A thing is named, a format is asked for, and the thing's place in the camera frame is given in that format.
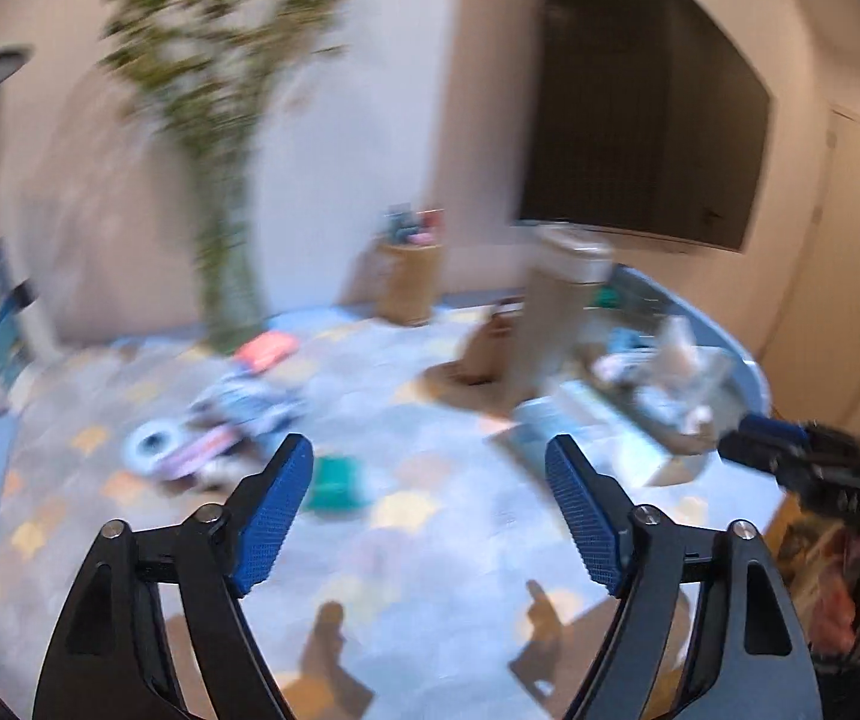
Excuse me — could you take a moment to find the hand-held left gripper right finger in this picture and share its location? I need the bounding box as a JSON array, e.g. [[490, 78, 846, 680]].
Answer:
[[544, 435, 825, 720]]

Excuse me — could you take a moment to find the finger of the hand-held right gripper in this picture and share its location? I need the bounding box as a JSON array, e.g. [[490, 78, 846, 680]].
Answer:
[[741, 414, 812, 446], [718, 431, 804, 472]]

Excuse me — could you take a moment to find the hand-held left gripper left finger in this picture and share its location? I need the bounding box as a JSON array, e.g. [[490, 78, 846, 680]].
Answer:
[[32, 433, 316, 720]]

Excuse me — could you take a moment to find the teal small block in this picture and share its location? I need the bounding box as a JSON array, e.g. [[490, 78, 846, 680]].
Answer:
[[305, 454, 368, 512]]

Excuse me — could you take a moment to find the blue plaid cloth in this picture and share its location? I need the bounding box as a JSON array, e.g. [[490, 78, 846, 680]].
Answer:
[[190, 373, 305, 437]]

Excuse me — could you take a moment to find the blue plush toy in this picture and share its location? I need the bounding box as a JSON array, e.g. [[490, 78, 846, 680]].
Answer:
[[602, 326, 671, 391]]

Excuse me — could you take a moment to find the person's right hand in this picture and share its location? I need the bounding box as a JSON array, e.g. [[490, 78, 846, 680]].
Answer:
[[805, 577, 860, 650]]

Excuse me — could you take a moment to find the pink small cloth item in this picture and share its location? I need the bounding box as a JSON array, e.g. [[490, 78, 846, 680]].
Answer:
[[175, 426, 252, 477]]

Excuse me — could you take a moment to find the light blue tape roll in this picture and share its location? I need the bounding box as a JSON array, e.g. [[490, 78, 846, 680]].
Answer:
[[122, 418, 192, 475]]

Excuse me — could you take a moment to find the coral pink pouch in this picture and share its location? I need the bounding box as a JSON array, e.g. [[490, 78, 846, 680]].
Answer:
[[235, 333, 300, 374]]

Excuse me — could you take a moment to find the clear glass vase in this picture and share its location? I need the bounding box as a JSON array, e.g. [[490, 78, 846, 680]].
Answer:
[[200, 165, 269, 355]]

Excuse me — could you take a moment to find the wooden pen holder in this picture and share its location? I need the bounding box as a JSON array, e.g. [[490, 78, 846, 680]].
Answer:
[[377, 238, 446, 327]]

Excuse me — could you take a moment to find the dried flower bouquet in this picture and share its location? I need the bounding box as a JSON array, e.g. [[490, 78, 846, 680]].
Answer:
[[100, 0, 382, 241]]

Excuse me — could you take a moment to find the black wall television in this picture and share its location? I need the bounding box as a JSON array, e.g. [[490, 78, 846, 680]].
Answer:
[[516, 0, 774, 252]]

